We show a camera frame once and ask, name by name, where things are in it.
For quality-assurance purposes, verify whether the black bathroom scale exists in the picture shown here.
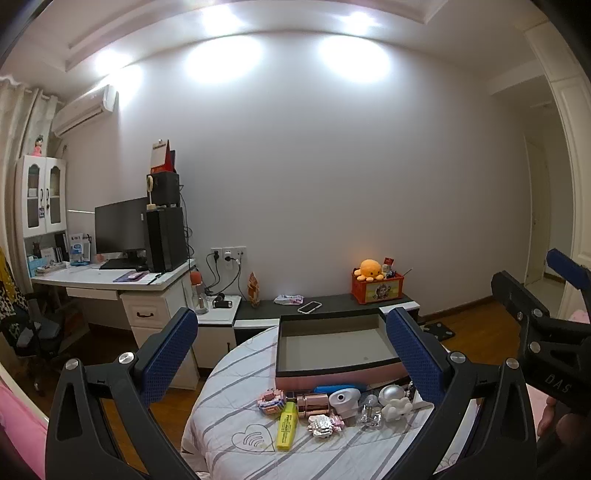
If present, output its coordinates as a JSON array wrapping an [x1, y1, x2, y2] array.
[[422, 322, 457, 342]]

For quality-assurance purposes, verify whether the white low cabinet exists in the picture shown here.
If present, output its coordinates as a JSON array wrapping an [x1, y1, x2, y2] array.
[[191, 294, 243, 370]]

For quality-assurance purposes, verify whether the white cloud-shaped ornament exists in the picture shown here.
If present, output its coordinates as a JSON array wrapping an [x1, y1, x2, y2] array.
[[383, 399, 413, 422]]

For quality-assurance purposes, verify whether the blue white box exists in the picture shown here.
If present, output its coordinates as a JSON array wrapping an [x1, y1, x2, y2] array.
[[69, 233, 91, 266]]

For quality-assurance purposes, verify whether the black keyboard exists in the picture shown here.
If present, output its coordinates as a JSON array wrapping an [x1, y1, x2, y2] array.
[[99, 258, 148, 271]]

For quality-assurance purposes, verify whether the white plastic gadget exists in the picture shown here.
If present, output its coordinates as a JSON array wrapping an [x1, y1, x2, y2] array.
[[329, 388, 363, 411]]

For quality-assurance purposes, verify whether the white bed frame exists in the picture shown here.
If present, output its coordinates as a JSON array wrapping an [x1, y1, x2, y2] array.
[[0, 362, 51, 428]]

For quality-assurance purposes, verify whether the pink box with black rim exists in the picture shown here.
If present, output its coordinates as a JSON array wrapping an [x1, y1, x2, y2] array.
[[274, 308, 407, 393]]

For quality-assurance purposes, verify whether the blue highlighter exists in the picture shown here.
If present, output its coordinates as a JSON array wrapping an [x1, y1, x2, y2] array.
[[315, 383, 371, 394]]

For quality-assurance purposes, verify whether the black office chair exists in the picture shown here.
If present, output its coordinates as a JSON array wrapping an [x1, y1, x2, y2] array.
[[0, 291, 63, 393]]

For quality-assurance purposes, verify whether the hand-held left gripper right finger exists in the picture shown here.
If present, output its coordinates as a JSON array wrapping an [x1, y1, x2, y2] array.
[[385, 307, 539, 480]]

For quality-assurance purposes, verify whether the black top low bench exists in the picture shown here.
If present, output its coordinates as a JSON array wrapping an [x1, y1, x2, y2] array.
[[233, 293, 422, 347]]

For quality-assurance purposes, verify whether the white air conditioner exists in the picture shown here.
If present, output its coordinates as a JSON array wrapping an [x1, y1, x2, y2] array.
[[51, 84, 118, 137]]

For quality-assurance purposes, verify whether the red desk calendar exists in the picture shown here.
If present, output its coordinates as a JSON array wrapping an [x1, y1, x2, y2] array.
[[151, 139, 177, 174]]

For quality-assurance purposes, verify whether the red storage crate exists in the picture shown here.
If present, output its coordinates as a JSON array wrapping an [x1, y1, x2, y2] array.
[[352, 270, 406, 305]]

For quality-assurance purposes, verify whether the white desk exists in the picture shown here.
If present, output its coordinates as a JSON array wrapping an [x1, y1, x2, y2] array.
[[30, 258, 199, 391]]

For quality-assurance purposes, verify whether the pink white block figure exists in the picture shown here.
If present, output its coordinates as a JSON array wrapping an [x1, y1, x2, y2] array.
[[257, 389, 287, 416]]

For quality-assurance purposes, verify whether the rose gold jar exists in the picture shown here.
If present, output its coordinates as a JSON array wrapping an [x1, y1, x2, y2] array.
[[295, 392, 331, 418]]

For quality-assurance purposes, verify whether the white glass-door cabinet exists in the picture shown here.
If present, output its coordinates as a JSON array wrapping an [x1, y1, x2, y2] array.
[[15, 154, 70, 241]]

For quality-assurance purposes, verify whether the pink blanket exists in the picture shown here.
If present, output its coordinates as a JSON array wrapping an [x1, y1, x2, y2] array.
[[0, 381, 47, 480]]

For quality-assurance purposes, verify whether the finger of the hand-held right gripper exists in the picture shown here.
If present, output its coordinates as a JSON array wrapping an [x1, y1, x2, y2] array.
[[491, 271, 561, 365], [546, 248, 591, 292]]

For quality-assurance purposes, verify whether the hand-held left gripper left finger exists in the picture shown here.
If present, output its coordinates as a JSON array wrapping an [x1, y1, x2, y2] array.
[[45, 307, 200, 480]]

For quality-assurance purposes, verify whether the clear glass perfume bottle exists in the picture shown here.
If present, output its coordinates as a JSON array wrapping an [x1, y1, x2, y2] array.
[[355, 394, 382, 428]]

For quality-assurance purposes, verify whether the black computer monitor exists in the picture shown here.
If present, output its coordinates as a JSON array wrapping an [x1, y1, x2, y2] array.
[[95, 197, 149, 266]]

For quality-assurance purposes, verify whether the black power cable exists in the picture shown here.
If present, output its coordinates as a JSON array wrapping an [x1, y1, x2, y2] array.
[[203, 251, 243, 296]]

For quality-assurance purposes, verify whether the black speaker box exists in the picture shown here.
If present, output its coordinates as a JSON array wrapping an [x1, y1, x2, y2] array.
[[147, 172, 181, 208]]

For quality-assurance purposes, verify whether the red cap water bottle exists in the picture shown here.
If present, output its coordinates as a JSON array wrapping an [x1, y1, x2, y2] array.
[[190, 271, 206, 315]]

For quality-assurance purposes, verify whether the yellow highlighter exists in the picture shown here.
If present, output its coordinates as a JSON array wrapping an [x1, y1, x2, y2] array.
[[276, 401, 298, 452]]

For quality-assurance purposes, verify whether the person's right hand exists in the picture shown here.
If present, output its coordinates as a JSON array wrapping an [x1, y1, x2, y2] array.
[[537, 396, 559, 438]]

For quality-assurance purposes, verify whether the silver dome-shaped object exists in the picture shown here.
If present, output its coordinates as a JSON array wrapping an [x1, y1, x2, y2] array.
[[379, 385, 407, 406]]

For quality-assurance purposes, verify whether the orange octopus plush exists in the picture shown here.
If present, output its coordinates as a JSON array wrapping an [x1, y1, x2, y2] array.
[[355, 259, 387, 282]]

